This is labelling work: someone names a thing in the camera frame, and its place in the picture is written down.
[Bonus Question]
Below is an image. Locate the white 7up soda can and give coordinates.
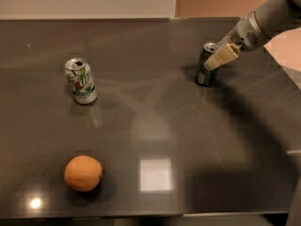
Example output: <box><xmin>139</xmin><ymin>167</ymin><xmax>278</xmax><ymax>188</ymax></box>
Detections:
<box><xmin>65</xmin><ymin>57</ymin><xmax>97</xmax><ymax>105</ymax></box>

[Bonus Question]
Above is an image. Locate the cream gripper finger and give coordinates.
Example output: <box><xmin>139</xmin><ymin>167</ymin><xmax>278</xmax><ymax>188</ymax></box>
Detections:
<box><xmin>204</xmin><ymin>42</ymin><xmax>241</xmax><ymax>71</ymax></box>
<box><xmin>217</xmin><ymin>31</ymin><xmax>234</xmax><ymax>47</ymax></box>

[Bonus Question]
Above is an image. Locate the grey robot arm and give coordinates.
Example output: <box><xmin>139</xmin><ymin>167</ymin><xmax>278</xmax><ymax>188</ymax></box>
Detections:
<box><xmin>204</xmin><ymin>0</ymin><xmax>301</xmax><ymax>71</ymax></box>

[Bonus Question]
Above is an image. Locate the orange fruit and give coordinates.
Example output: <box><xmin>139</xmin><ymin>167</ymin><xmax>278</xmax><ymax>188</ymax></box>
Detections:
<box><xmin>64</xmin><ymin>155</ymin><xmax>103</xmax><ymax>192</ymax></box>

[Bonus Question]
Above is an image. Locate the green soda can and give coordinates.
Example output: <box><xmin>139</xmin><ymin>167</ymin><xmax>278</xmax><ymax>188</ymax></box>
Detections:
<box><xmin>195</xmin><ymin>42</ymin><xmax>219</xmax><ymax>86</ymax></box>

